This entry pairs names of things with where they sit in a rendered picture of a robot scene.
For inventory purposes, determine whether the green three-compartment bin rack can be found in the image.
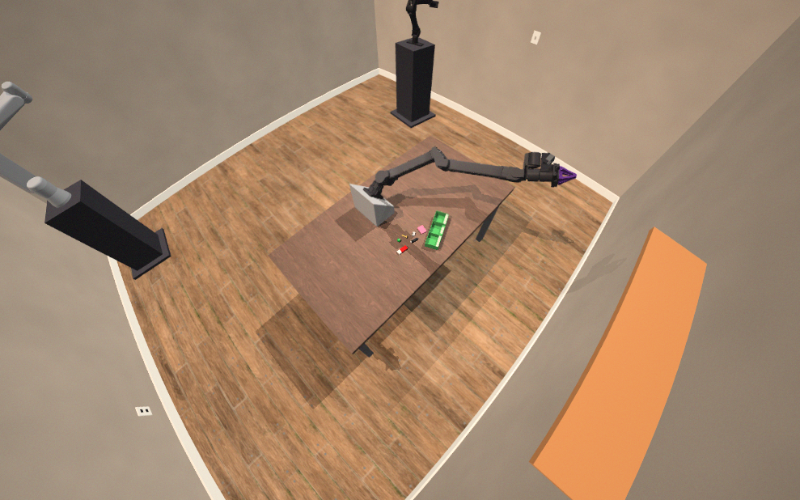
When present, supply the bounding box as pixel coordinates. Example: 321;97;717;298
425;210;449;250

